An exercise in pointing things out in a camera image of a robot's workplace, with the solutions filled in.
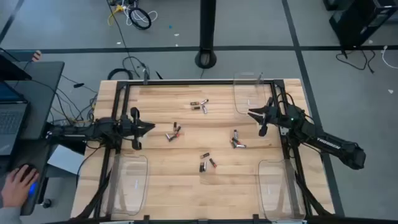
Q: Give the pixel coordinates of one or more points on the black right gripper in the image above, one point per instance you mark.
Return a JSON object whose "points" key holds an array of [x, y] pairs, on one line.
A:
{"points": [[273, 116]]}

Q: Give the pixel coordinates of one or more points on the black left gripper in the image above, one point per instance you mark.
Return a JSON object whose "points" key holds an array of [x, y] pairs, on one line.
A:
{"points": [[129, 127]]}

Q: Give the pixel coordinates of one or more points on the black red Energizer MAX battery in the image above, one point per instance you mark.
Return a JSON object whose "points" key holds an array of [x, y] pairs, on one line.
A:
{"points": [[194, 103], [236, 141], [212, 162], [174, 137]]}

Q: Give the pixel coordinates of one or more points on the clear plastic bin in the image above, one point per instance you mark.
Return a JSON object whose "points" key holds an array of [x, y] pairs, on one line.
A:
{"points": [[248, 93], [280, 193], [130, 193]]}

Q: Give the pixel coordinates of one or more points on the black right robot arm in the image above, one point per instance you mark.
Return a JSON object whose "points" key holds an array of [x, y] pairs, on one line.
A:
{"points": [[329, 144]]}

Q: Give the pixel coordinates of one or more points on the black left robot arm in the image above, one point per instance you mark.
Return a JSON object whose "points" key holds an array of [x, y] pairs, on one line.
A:
{"points": [[93, 128]]}

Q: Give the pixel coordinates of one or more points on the person's forearm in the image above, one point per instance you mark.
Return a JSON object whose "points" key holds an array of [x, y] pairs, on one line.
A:
{"points": [[9, 216]]}

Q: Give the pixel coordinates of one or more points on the grey metal mounting plate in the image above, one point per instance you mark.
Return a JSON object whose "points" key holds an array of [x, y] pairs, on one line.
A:
{"points": [[283, 130]]}

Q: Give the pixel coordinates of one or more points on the grey metal clamp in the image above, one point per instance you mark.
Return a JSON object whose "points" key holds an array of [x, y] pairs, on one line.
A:
{"points": [[145, 77]]}

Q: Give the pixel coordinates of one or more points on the white flat box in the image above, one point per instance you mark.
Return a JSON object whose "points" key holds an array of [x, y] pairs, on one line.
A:
{"points": [[65, 159]]}

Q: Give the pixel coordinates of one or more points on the black side desk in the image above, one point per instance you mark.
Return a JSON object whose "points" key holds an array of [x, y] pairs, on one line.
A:
{"points": [[46, 93]]}

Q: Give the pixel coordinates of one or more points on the black desk caster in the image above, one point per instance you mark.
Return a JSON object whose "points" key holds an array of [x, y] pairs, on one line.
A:
{"points": [[46, 203]]}

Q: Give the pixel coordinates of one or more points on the black computer mouse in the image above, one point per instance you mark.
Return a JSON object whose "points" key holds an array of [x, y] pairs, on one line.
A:
{"points": [[33, 186]]}

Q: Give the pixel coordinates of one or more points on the orange striped marker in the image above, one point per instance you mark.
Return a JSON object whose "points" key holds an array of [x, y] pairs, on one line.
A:
{"points": [[36, 56]]}

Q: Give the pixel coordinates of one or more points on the grey laptop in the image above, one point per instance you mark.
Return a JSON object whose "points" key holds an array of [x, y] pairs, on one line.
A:
{"points": [[12, 121]]}

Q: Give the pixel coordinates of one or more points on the black equipment cabinet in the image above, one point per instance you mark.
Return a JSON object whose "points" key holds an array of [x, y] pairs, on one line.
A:
{"points": [[357, 21]]}

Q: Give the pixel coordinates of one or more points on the person's hand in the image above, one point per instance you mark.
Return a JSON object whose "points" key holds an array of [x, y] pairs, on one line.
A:
{"points": [[17, 189]]}

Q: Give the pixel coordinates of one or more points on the black angled screen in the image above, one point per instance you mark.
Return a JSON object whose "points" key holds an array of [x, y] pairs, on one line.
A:
{"points": [[9, 70]]}

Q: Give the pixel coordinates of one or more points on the black aluminium table frame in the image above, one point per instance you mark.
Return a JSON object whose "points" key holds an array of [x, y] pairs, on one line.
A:
{"points": [[202, 82]]}

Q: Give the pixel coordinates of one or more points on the black floor post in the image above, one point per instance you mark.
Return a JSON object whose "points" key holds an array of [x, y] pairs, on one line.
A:
{"points": [[206, 31]]}

